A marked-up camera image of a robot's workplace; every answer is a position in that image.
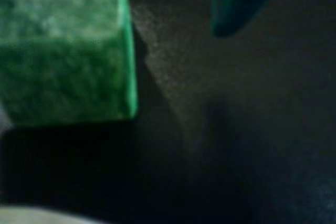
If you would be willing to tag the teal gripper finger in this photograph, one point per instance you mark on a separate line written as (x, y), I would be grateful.
(236, 3)

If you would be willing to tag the green wooden cube block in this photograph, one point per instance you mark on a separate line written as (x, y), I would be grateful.
(60, 58)

